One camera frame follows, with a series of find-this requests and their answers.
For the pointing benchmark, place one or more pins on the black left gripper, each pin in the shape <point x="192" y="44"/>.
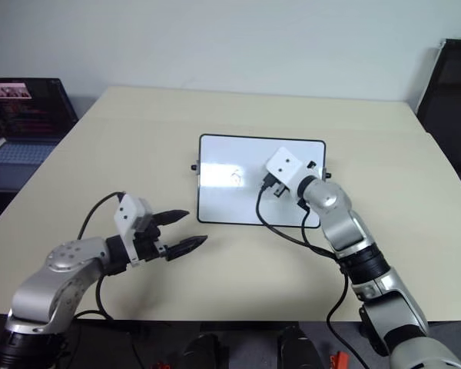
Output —
<point x="148" y="246"/>

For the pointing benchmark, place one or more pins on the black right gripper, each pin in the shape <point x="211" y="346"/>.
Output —
<point x="277" y="188"/>

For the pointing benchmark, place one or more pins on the blue open laptop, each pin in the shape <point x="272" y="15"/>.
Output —
<point x="23" y="111"/>

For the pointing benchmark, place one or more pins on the black framed whiteboard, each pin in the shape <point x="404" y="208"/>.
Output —
<point x="223" y="203"/>

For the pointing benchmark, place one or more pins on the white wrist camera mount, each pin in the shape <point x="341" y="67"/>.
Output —
<point x="284" y="167"/>
<point x="126" y="215"/>

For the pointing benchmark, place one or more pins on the dark rounded shape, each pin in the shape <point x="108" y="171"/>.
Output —
<point x="297" y="348"/>
<point x="207" y="351"/>

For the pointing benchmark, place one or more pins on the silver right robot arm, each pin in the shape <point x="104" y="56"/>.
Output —
<point x="342" y="227"/>

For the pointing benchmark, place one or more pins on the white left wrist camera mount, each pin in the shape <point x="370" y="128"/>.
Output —
<point x="126" y="215"/>

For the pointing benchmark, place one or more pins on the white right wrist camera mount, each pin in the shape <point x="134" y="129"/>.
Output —
<point x="284" y="167"/>

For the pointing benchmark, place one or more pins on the black whiteboard stand knob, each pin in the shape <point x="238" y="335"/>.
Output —
<point x="327" y="175"/>
<point x="194" y="167"/>

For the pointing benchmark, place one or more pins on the black chair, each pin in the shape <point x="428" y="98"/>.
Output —
<point x="449" y="100"/>

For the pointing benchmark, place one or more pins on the small red object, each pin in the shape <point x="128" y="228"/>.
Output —
<point x="340" y="361"/>
<point x="162" y="365"/>

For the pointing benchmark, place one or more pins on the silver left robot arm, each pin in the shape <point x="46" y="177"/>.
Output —
<point x="61" y="284"/>

